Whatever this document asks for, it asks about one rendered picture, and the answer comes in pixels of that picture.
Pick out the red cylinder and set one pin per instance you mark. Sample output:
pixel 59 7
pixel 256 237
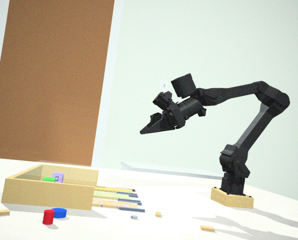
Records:
pixel 48 217

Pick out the yellow crosshatch-patterned strip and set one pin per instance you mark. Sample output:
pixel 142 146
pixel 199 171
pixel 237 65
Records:
pixel 110 189

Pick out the yellow strip with cyan dots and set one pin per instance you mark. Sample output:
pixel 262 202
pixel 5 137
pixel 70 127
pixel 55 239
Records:
pixel 110 195

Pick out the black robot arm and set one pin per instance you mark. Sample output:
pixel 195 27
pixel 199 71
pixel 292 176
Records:
pixel 233 157

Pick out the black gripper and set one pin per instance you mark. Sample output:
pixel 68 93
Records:
pixel 175 116

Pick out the blue short cylinder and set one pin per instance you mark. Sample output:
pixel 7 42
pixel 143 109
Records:
pixel 59 212

